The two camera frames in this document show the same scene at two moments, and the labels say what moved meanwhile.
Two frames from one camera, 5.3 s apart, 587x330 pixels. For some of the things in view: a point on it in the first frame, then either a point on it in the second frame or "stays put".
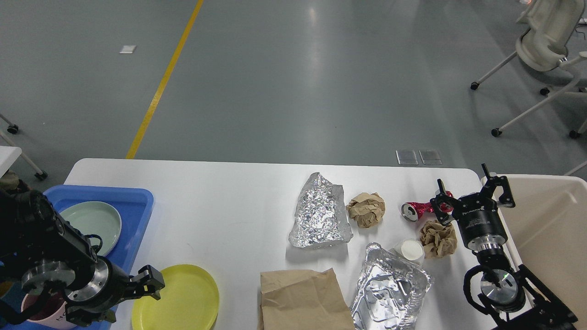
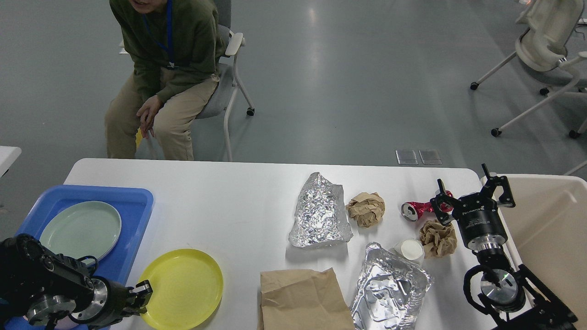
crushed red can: x=411 y=211 stays put
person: x=10 y=183 -> x=175 y=47
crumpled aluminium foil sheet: x=320 y=215 stays put
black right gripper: x=481 y=224 stays put
